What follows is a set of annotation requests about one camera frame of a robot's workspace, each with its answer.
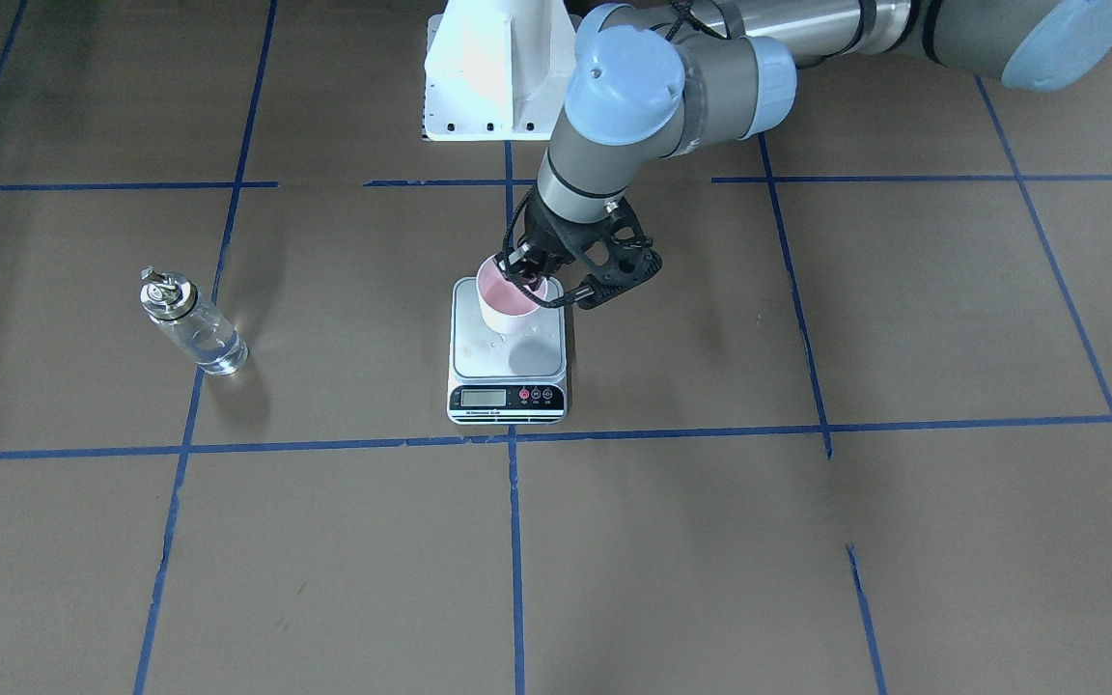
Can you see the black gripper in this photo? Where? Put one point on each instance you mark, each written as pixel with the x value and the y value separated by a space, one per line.
pixel 550 232

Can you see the pink plastic cup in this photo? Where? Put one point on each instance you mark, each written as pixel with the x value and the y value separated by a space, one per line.
pixel 505 309

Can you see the glass sauce bottle metal spout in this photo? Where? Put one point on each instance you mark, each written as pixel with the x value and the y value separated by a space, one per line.
pixel 191 321

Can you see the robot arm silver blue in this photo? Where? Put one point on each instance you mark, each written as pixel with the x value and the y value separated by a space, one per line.
pixel 855 91

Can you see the silver digital kitchen scale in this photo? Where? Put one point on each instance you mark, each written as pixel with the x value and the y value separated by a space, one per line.
pixel 496 379

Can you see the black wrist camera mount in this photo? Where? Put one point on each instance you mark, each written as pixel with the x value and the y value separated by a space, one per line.
pixel 617 254

